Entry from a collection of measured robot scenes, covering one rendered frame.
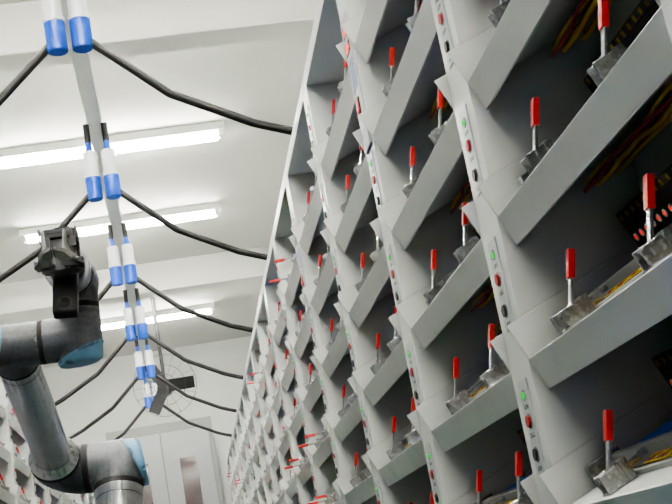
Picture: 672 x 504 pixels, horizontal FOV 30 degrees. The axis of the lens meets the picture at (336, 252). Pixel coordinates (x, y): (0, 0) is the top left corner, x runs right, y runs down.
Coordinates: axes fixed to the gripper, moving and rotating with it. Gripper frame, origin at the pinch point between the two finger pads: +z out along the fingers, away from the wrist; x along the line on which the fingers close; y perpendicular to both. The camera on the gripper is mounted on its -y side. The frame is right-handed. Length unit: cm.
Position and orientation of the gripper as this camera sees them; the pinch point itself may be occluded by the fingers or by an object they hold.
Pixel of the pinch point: (53, 254)
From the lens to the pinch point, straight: 229.4
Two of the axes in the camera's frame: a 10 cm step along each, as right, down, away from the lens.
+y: -1.4, -9.7, 2.2
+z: 0.8, -2.3, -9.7
